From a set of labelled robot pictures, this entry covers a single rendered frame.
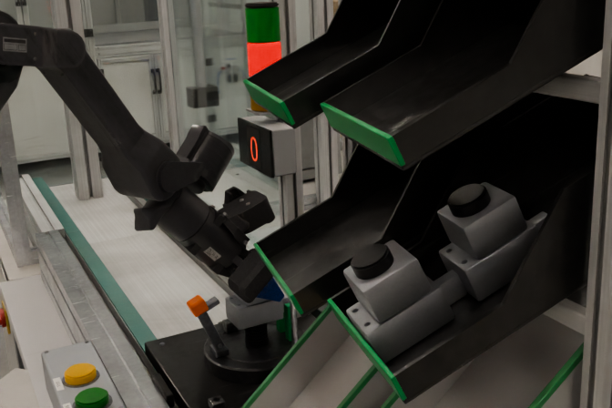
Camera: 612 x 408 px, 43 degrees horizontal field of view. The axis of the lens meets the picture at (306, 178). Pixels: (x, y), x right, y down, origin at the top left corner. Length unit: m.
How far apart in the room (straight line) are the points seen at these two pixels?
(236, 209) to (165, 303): 0.44
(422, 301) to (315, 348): 0.27
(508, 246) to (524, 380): 0.13
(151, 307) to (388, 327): 0.84
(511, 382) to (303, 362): 0.24
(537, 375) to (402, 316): 0.14
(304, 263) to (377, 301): 0.19
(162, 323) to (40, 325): 0.28
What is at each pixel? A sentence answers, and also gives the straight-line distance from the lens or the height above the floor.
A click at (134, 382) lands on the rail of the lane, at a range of 1.06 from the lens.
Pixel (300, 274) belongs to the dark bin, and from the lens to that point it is 0.70.
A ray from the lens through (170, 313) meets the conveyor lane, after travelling 1.32.
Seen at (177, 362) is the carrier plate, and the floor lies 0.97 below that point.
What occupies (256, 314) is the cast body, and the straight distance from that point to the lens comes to 0.99.
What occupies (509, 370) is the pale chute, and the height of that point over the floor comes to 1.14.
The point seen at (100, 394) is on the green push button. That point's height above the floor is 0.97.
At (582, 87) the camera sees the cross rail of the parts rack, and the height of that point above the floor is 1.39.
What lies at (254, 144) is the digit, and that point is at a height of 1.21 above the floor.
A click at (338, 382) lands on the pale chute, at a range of 0.79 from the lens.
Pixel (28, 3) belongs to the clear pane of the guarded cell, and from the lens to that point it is 2.20.
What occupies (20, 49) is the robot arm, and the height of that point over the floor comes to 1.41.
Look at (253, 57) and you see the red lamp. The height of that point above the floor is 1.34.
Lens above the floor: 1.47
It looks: 16 degrees down
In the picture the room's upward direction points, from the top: 2 degrees counter-clockwise
